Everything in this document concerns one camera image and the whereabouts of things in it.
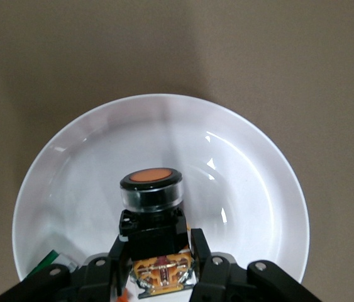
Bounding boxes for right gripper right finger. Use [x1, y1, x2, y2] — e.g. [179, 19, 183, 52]
[189, 228, 322, 302]

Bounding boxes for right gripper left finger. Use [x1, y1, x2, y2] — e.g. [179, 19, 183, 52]
[0, 237, 132, 302]

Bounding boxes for orange push button switch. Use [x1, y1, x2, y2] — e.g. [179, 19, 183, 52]
[119, 167, 198, 298]

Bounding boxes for pinkish white round plate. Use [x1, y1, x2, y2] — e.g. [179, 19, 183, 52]
[11, 93, 311, 302]

